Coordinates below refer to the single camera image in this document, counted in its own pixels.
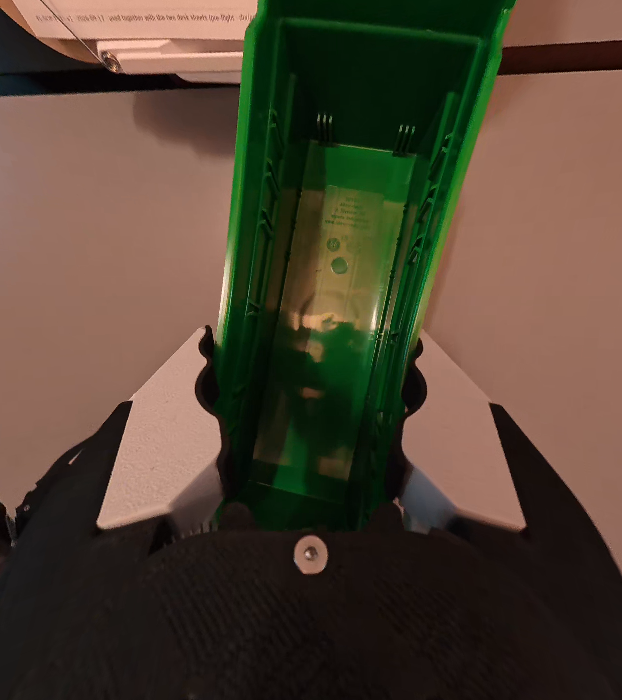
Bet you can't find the green plastic bin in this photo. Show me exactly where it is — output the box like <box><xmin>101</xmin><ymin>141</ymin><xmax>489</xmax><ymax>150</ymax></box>
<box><xmin>215</xmin><ymin>0</ymin><xmax>514</xmax><ymax>534</ymax></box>

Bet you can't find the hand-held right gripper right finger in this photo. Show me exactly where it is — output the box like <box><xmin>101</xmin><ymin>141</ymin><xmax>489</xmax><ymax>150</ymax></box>
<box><xmin>393</xmin><ymin>334</ymin><xmax>525</xmax><ymax>536</ymax></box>

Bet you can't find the printed instruction sheet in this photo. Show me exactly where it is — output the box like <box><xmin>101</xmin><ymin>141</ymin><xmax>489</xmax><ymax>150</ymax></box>
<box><xmin>32</xmin><ymin>0</ymin><xmax>259</xmax><ymax>42</ymax></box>

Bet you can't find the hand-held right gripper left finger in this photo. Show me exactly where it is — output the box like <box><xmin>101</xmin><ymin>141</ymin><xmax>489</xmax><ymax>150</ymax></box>
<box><xmin>96</xmin><ymin>325</ymin><xmax>235</xmax><ymax>536</ymax></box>

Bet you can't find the grey desk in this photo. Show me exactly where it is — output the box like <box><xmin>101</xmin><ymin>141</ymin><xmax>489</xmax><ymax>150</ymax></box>
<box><xmin>0</xmin><ymin>38</ymin><xmax>622</xmax><ymax>641</ymax></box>

